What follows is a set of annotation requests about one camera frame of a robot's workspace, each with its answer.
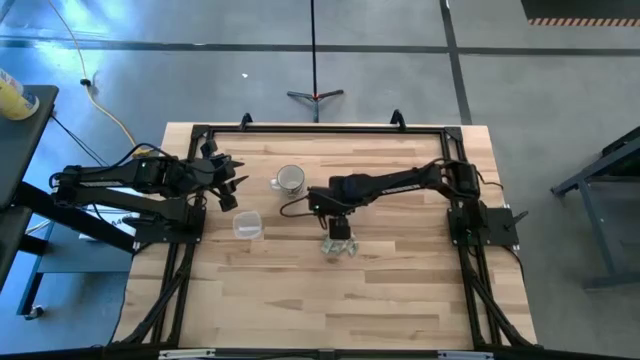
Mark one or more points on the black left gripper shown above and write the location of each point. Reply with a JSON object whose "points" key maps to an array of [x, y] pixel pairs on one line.
{"points": [[216, 172]]}

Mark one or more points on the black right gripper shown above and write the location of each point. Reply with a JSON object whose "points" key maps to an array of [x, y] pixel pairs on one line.
{"points": [[334, 209]]}

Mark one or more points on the green white sweetener packet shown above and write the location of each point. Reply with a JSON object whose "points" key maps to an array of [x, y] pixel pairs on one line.
{"points": [[343, 245], [353, 247], [330, 246]]}

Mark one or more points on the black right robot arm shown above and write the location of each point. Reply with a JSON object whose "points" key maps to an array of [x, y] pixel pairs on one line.
{"points": [[390, 182]]}

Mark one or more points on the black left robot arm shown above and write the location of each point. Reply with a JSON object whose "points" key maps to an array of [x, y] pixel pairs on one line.
{"points": [[125, 175]]}

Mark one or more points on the clear glass mug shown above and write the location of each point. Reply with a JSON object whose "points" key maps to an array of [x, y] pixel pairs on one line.
{"points": [[290, 180]]}

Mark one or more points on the clear plastic container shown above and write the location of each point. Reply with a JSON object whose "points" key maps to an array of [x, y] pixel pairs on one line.
{"points": [[247, 225]]}

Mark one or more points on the black tripod stand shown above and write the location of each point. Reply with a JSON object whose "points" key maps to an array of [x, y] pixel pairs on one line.
{"points": [[314, 75]]}

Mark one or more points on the white paper sheet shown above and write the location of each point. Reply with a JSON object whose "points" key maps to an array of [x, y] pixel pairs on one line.
{"points": [[112, 220]]}

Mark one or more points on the blue wheeled cart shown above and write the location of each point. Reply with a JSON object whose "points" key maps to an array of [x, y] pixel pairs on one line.
{"points": [[75, 260]]}

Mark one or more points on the black side table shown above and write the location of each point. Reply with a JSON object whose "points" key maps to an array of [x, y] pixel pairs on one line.
{"points": [[22, 145]]}

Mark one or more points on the yellow wipes canister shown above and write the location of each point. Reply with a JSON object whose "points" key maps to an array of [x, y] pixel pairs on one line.
{"points": [[15, 100]]}

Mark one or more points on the black mat with hazard stripe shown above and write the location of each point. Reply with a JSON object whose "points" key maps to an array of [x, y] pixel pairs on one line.
{"points": [[580, 12]]}

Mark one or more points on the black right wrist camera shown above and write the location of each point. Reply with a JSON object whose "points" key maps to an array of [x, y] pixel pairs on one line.
{"points": [[340, 228]]}

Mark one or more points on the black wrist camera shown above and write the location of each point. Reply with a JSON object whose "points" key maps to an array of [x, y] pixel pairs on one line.
{"points": [[340, 228], [228, 202]]}

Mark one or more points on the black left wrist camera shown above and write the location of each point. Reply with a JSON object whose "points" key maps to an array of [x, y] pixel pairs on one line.
{"points": [[228, 202]]}

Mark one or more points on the black aluminium table frame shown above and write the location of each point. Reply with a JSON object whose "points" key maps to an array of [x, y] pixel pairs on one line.
{"points": [[325, 129]]}

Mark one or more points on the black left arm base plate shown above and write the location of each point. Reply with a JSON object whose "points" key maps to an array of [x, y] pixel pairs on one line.
{"points": [[170, 231]]}

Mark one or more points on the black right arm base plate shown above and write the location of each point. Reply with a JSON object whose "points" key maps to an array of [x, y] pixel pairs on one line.
{"points": [[495, 225]]}

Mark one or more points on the silver frame bracket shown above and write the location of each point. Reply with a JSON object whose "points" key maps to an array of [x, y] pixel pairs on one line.
{"points": [[186, 354], [465, 355]]}

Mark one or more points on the grey metal table frame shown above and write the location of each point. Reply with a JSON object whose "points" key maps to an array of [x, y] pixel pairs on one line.
{"points": [[600, 200]]}

